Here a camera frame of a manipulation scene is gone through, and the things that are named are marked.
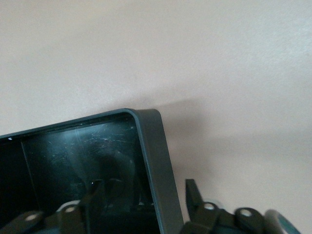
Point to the large table cover mat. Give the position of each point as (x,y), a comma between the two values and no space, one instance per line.
(146,48)

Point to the black plastic box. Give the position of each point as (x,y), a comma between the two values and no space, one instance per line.
(73,158)

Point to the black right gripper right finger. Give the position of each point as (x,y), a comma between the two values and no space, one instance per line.
(209,219)

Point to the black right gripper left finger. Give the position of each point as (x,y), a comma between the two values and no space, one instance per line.
(73,219)

